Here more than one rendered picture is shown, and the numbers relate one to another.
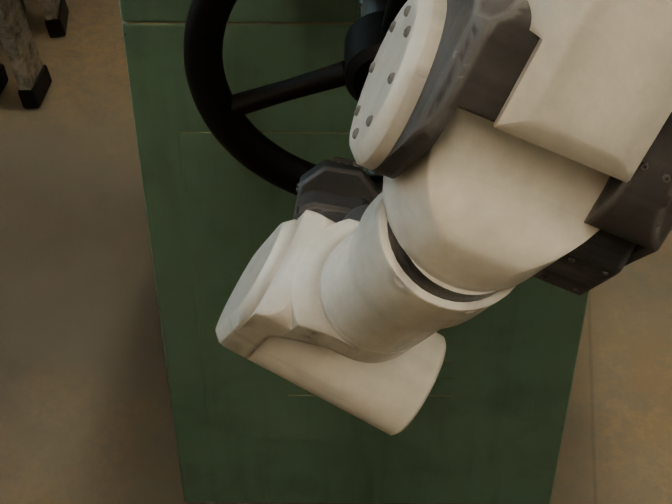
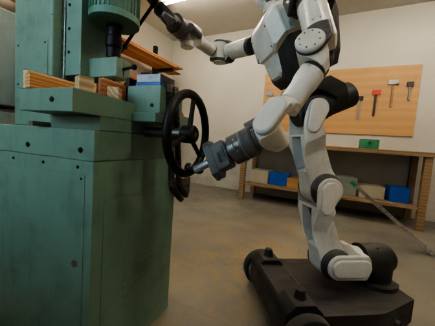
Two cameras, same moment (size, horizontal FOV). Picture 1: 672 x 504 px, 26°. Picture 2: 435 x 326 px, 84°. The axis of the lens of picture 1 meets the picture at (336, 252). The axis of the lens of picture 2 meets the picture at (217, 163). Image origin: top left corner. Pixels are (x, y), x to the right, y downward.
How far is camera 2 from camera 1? 1.06 m
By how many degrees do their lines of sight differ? 72
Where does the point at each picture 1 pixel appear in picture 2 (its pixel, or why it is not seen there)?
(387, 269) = (318, 70)
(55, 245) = not seen: outside the picture
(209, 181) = (109, 218)
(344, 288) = (303, 88)
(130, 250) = not seen: outside the picture
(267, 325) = (289, 108)
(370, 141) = (323, 39)
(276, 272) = (283, 99)
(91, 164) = not seen: outside the picture
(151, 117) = (97, 197)
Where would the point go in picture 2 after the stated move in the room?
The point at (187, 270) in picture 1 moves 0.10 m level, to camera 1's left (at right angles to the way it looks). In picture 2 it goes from (100, 261) to (69, 277)
